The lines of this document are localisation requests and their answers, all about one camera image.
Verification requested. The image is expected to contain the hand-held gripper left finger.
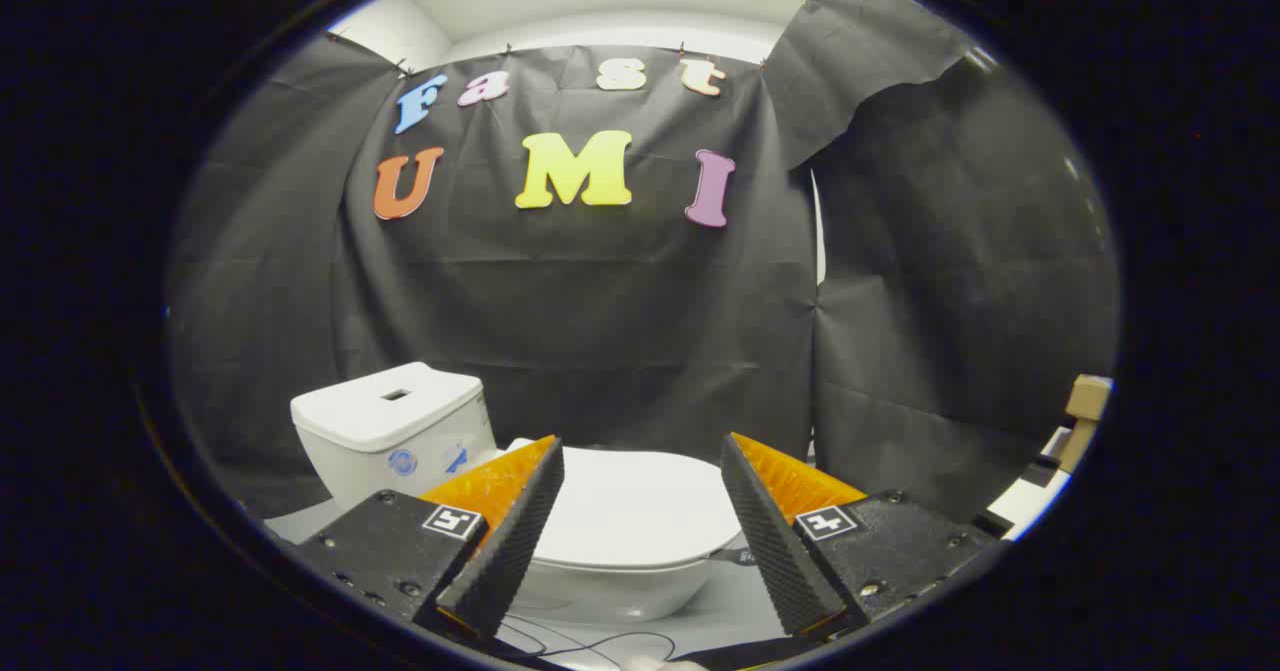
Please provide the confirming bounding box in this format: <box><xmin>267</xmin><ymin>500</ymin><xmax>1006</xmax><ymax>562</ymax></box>
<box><xmin>290</xmin><ymin>436</ymin><xmax>567</xmax><ymax>642</ymax></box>

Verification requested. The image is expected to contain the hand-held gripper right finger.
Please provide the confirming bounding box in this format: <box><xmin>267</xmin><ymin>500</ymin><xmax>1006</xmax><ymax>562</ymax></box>
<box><xmin>720</xmin><ymin>432</ymin><xmax>1003</xmax><ymax>640</ymax></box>

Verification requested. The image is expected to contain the black backdrop cloth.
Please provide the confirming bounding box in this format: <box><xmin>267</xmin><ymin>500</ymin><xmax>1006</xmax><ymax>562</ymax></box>
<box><xmin>165</xmin><ymin>0</ymin><xmax>1121</xmax><ymax>522</ymax></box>

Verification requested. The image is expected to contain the white table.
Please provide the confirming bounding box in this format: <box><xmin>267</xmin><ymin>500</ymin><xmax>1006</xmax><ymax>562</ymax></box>
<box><xmin>985</xmin><ymin>426</ymin><xmax>1077</xmax><ymax>542</ymax></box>

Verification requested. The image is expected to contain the brown cardboard box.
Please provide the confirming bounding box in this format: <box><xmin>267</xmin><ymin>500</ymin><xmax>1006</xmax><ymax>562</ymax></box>
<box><xmin>1060</xmin><ymin>374</ymin><xmax>1114</xmax><ymax>474</ymax></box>

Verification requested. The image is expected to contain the thin black cable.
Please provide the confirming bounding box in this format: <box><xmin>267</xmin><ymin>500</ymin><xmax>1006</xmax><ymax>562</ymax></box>
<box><xmin>495</xmin><ymin>614</ymin><xmax>693</xmax><ymax>668</ymax></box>

